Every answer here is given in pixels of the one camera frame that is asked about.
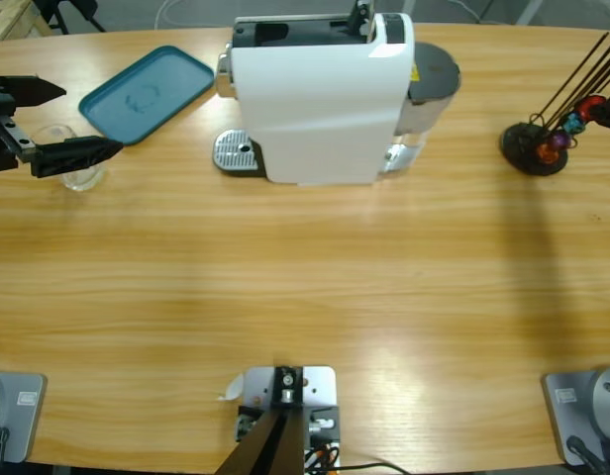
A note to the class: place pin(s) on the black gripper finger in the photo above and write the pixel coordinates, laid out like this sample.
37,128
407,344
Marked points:
609,114

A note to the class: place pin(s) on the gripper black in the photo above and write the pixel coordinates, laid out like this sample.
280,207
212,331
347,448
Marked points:
0,99

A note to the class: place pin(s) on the red coffee capsule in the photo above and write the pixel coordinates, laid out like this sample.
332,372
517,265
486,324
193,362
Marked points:
584,106

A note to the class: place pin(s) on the clear glass cup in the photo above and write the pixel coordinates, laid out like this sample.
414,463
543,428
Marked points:
82,180

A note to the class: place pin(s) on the white capsule coffee machine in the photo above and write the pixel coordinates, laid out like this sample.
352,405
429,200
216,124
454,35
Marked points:
310,109

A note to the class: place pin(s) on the blue coffee capsule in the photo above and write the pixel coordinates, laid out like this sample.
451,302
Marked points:
573,123

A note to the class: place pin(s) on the purple coffee capsule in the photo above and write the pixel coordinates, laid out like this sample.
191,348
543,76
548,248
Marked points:
561,139

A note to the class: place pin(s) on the orange coffee capsule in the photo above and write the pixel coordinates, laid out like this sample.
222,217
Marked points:
547,153

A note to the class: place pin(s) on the black capsule holder with rods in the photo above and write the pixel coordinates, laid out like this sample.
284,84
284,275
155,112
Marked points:
528,158

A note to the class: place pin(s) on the teal plastic tray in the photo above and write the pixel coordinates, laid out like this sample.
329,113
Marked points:
151,79

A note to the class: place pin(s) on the black stand legs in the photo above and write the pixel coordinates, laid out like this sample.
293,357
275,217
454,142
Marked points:
82,6

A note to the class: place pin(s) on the drip tray with metal grate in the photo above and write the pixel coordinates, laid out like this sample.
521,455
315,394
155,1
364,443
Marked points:
231,148

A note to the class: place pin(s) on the water tank with dark lid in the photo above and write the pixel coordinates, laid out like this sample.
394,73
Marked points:
434,69

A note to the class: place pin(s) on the white paper tag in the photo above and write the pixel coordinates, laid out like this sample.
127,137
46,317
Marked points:
233,388

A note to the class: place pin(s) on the grey metal frame leg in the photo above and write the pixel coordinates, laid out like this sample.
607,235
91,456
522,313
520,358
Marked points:
530,10

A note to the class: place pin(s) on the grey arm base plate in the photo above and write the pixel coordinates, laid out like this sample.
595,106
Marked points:
23,415
562,415

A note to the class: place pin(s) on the white mount block dark post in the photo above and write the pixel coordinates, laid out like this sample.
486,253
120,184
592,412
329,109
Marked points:
315,386

